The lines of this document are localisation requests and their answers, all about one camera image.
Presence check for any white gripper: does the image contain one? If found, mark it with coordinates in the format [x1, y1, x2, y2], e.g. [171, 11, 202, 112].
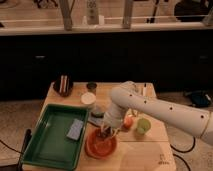
[100, 112, 123, 138]

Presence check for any dark red grape bunch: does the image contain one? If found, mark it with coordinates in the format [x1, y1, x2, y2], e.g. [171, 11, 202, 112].
[101, 128, 114, 138]

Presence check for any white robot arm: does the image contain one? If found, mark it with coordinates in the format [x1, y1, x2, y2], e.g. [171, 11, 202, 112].
[103, 81, 213, 146]

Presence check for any red bowl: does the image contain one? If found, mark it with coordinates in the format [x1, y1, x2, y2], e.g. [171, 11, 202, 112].
[85, 129, 117, 159]

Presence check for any grey cloth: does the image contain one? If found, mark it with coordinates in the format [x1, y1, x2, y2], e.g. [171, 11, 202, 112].
[88, 106, 103, 127]

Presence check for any red tomato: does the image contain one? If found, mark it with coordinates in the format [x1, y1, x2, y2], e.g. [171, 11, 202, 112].
[123, 116, 133, 129]

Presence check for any green cup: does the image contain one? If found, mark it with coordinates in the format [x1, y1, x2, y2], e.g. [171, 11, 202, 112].
[136, 118, 151, 134]

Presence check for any blue sponge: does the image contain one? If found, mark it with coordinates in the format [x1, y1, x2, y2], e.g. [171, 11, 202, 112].
[67, 119, 83, 140]

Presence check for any white cup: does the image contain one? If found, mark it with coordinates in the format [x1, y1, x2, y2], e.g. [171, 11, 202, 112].
[81, 92, 96, 106]

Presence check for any small dark metal cup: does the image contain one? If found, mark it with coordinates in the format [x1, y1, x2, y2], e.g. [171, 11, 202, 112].
[86, 82, 97, 93]

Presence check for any green plastic tray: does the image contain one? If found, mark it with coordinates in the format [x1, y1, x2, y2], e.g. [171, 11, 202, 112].
[22, 104, 88, 171]

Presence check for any dark brown striped object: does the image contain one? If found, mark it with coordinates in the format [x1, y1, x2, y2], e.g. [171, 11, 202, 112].
[53, 75, 73, 97]

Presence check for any dark blue bag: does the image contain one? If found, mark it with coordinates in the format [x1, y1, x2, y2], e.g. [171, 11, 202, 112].
[183, 91, 212, 108]

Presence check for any black spoon white handle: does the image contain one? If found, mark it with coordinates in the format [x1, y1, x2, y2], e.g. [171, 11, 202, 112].
[142, 83, 147, 96]

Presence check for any black cable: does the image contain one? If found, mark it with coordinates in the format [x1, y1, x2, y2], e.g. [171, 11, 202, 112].
[0, 128, 33, 171]

